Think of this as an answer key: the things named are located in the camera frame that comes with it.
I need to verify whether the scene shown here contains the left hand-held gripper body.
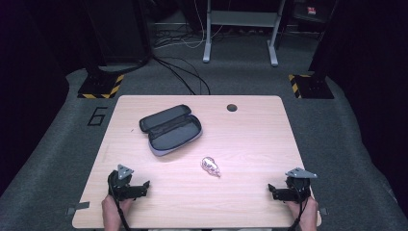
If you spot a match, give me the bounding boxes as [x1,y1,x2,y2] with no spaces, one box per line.
[107,164,142,202]

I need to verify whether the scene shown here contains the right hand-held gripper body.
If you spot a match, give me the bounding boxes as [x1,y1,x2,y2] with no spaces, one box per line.
[284,167,319,204]

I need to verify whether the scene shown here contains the black zipper case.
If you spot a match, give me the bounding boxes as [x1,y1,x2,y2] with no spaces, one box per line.
[139,104,204,158]

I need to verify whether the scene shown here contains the person's left hand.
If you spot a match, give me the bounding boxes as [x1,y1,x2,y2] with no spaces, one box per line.
[101,193,136,223]

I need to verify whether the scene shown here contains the person's right hand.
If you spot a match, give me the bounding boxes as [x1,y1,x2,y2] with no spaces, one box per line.
[284,195,319,223]

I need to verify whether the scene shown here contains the grey tape strip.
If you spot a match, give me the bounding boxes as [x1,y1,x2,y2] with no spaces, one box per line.
[65,201,91,217]

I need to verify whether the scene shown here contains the black tape floor number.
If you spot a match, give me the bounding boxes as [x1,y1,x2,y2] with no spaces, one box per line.
[87,107,109,127]

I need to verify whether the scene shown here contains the dark curtain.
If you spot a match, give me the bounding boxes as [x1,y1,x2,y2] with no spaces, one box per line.
[309,0,408,219]
[0,0,97,196]

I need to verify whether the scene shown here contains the black cabinet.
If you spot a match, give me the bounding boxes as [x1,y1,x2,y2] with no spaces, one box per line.
[84,0,152,75]

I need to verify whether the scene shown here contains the dark box with red label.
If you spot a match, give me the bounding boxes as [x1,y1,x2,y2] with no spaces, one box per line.
[292,0,339,33]

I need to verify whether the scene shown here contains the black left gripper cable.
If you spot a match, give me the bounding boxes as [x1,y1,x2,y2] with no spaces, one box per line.
[109,174,132,231]

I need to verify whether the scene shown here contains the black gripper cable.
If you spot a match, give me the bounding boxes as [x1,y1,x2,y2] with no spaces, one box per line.
[287,184,310,231]
[109,174,132,231]

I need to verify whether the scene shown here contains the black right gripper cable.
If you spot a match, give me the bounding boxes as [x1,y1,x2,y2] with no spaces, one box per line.
[287,184,310,231]

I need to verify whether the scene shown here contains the black yellow striped base plate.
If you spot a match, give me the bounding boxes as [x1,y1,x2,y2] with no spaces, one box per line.
[287,73,335,100]
[77,73,126,100]

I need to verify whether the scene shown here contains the black floor cables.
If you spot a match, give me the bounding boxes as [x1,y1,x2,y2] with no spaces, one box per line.
[152,56,212,96]

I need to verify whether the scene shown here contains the white floor cable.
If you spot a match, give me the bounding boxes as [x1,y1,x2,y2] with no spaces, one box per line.
[153,0,225,50]

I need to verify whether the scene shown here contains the white metal stand frame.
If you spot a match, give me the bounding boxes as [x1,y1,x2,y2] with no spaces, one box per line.
[202,0,287,67]

